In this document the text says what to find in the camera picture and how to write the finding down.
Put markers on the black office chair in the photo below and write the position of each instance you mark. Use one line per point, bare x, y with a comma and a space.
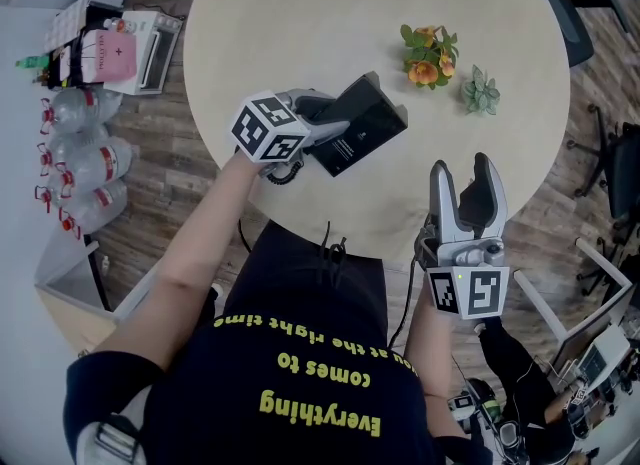
622, 168
562, 8

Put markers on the orange flower plant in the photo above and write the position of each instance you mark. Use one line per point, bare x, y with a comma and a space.
430, 55

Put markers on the black yellow-print t-shirt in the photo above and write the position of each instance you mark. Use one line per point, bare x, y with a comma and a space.
300, 428

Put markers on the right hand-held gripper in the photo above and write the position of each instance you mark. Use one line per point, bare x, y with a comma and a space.
477, 290

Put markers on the pink box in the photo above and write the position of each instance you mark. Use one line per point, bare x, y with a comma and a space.
112, 55

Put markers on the wooden cabinet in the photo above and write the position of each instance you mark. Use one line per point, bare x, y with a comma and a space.
70, 315

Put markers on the large clear water bottle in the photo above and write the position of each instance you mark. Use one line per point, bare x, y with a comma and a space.
107, 158
70, 145
100, 205
60, 190
80, 105

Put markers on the person's right forearm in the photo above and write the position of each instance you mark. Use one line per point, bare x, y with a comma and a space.
430, 353

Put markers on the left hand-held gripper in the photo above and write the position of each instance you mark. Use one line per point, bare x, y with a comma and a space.
270, 128

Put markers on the black telephone base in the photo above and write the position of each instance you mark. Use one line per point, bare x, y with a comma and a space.
372, 128

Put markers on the flat white patterned box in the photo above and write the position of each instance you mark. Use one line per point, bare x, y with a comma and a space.
67, 23

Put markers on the small green bottle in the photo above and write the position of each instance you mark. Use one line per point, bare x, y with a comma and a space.
31, 62

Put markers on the white metal frame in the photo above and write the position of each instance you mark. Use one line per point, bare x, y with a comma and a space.
542, 305

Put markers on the person's left forearm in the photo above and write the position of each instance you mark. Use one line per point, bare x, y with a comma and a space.
200, 253

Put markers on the small pale green plant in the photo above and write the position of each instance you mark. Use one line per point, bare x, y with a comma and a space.
480, 93

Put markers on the white countertop oven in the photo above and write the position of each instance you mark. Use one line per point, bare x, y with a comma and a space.
150, 53

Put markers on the computer monitor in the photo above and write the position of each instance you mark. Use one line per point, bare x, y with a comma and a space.
582, 340

